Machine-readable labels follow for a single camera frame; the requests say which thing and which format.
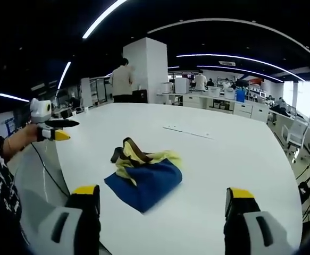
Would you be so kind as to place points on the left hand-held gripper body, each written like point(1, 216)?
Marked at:
point(41, 110)

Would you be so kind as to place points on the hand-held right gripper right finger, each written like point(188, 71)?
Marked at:
point(261, 228)

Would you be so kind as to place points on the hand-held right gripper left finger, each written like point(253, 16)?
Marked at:
point(64, 225)

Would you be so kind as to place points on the blue and yellow garment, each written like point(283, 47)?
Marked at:
point(149, 180)

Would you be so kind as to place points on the person's left hand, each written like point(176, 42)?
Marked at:
point(28, 135)

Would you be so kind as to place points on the ceiling strip light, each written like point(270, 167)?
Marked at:
point(63, 75)
point(9, 96)
point(239, 70)
point(102, 18)
point(239, 60)

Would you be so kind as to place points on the black box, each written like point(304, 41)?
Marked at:
point(140, 96)

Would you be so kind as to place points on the white square pillar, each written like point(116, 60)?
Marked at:
point(149, 69)

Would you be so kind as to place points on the white mesh office chair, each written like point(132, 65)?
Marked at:
point(295, 132)

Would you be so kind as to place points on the white box appliance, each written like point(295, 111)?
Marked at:
point(182, 85)

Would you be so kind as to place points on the white drawer cabinet row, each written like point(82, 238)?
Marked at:
point(224, 105)

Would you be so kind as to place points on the blue storage box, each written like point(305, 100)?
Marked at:
point(241, 95)

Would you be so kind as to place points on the white storage bin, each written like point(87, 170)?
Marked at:
point(213, 91)

